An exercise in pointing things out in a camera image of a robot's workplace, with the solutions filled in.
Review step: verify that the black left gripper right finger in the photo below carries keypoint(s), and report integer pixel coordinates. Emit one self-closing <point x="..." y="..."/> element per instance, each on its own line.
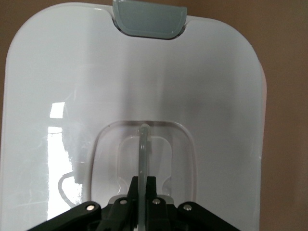
<point x="151" y="190"/>

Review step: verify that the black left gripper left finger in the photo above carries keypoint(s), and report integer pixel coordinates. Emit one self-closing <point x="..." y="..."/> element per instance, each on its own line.
<point x="132" y="192"/>

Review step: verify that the white lid with grey clips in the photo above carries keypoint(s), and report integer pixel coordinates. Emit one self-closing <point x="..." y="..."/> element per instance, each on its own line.
<point x="72" y="72"/>

